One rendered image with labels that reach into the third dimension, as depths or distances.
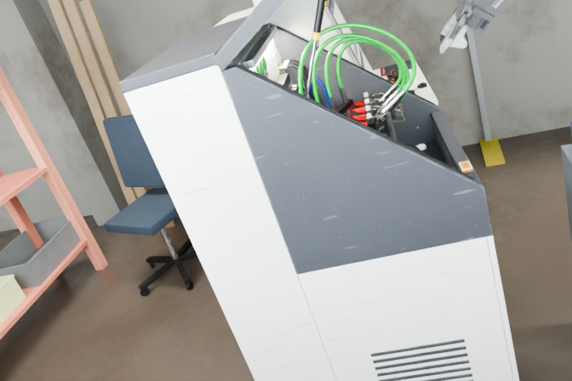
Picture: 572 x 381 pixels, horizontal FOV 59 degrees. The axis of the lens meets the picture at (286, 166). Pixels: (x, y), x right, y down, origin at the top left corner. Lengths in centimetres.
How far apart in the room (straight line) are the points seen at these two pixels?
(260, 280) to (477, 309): 67
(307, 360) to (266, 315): 22
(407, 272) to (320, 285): 26
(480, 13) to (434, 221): 57
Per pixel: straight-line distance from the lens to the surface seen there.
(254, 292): 164
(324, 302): 164
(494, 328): 176
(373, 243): 151
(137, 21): 419
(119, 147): 350
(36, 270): 365
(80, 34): 405
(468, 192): 146
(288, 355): 180
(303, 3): 197
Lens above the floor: 167
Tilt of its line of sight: 22 degrees down
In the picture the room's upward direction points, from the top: 19 degrees counter-clockwise
